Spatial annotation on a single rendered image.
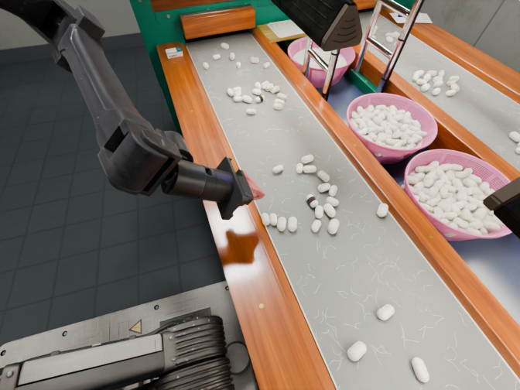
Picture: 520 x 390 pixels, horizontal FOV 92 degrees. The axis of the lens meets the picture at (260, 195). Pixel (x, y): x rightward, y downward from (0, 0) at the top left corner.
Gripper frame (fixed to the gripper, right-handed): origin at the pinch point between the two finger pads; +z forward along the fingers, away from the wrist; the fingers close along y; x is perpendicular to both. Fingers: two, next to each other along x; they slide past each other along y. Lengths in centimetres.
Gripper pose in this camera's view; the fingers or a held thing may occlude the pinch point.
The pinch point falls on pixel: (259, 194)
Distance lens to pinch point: 51.6
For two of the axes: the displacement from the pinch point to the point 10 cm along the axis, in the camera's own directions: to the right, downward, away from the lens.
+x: -6.1, 6.2, 4.9
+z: 7.1, 1.5, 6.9
